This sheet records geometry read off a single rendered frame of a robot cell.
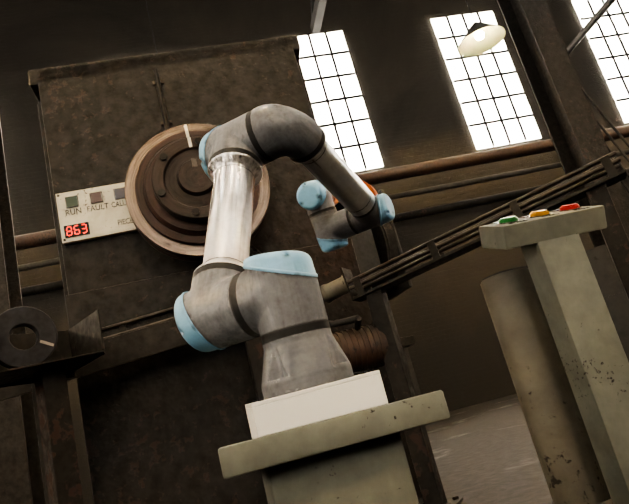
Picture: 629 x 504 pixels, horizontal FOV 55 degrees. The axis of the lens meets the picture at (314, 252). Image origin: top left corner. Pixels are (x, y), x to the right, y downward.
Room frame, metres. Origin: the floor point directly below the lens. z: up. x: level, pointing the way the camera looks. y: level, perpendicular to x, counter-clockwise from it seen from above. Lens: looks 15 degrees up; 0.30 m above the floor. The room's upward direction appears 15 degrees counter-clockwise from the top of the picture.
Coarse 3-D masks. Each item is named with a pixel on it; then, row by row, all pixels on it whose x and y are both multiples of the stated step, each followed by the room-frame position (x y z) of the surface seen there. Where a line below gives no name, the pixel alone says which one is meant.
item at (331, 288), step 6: (342, 276) 1.79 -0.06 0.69; (330, 282) 1.82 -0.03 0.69; (336, 282) 1.80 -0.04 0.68; (342, 282) 1.79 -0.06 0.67; (324, 288) 1.82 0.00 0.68; (330, 288) 1.81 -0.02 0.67; (336, 288) 1.80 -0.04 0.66; (342, 288) 1.80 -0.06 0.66; (324, 294) 1.81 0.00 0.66; (330, 294) 1.81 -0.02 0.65; (336, 294) 1.81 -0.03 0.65; (342, 294) 1.82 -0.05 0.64; (330, 300) 1.83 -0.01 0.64
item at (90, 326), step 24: (96, 312) 1.54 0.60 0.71; (24, 336) 1.59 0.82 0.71; (72, 336) 1.66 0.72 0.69; (96, 336) 1.56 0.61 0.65; (48, 360) 1.63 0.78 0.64; (72, 360) 1.51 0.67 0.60; (0, 384) 1.52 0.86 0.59; (48, 384) 1.49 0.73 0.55; (48, 408) 1.49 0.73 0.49; (48, 432) 1.49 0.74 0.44; (72, 432) 1.53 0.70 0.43; (48, 456) 1.50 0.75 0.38; (72, 456) 1.52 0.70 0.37; (48, 480) 1.52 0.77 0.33; (72, 480) 1.51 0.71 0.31
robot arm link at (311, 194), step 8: (304, 184) 1.47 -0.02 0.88; (312, 184) 1.46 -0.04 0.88; (320, 184) 1.47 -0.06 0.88; (304, 192) 1.47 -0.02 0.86; (312, 192) 1.46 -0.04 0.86; (320, 192) 1.46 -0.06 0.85; (328, 192) 1.50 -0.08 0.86; (304, 200) 1.48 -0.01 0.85; (312, 200) 1.47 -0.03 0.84; (320, 200) 1.47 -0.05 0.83; (328, 200) 1.50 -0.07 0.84; (312, 208) 1.48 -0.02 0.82; (320, 208) 1.49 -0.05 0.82
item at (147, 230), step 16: (176, 128) 1.82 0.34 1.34; (192, 128) 1.83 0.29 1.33; (208, 128) 1.84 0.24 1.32; (144, 144) 1.80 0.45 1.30; (128, 176) 1.79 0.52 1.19; (128, 192) 1.78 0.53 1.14; (128, 208) 1.78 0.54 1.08; (256, 208) 1.86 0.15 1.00; (144, 224) 1.79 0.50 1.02; (256, 224) 1.86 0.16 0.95; (160, 240) 1.80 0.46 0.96; (192, 256) 1.86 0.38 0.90
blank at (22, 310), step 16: (0, 320) 1.40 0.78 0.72; (16, 320) 1.42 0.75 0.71; (32, 320) 1.44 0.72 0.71; (48, 320) 1.47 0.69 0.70; (0, 336) 1.40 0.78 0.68; (48, 336) 1.46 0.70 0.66; (0, 352) 1.40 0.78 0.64; (16, 352) 1.42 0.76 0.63; (32, 352) 1.44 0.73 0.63; (48, 352) 1.46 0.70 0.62
